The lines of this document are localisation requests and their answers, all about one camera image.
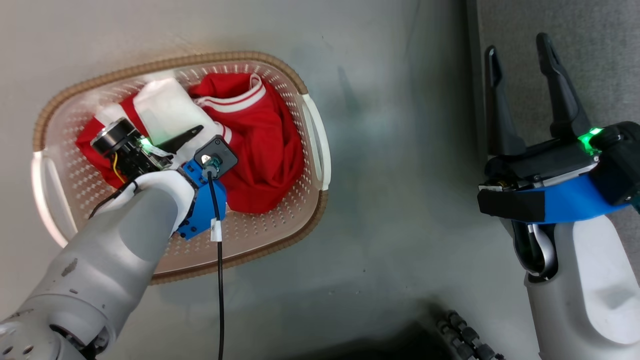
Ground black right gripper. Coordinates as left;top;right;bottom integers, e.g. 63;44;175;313
481;32;603;192

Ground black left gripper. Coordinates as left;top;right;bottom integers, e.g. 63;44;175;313
90;117;205;184

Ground red and white jersey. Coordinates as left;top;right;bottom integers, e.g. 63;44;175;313
75;72;306;215

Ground white perforated laundry basket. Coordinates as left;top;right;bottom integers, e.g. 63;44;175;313
31;50;332;286

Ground grey fabric sofa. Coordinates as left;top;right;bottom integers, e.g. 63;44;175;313
465;0;640;166

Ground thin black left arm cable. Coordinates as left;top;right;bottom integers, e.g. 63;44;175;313
88;179;140;220

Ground grey right arm cable loop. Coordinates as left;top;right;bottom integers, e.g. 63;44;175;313
511;222;559;282

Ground black left camera cable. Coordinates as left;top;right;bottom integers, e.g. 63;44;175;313
202;159;226;360

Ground black corrugated cable conduit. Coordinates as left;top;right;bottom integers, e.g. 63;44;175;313
436;310;503;360

